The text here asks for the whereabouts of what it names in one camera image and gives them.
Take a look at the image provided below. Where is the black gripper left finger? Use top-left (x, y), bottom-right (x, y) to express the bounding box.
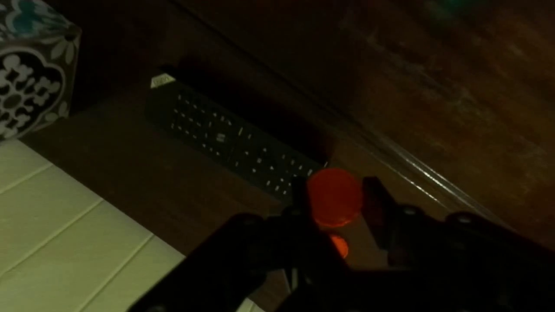
top-left (126, 197), bottom-right (326, 312)

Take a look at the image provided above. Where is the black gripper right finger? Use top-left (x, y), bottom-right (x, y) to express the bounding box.
top-left (361, 174), bottom-right (555, 312)

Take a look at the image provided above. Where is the red round token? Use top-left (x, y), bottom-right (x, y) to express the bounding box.
top-left (328, 232), bottom-right (352, 259)
top-left (305, 166), bottom-right (366, 230)

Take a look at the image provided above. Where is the dark wooden cabinet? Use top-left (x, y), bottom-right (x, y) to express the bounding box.
top-left (19, 0), bottom-right (555, 312)

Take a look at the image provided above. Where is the black remote control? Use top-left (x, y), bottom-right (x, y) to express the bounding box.
top-left (145, 70), bottom-right (326, 204)

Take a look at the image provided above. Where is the patterned tissue box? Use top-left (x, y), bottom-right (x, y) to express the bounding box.
top-left (0, 0), bottom-right (83, 141)

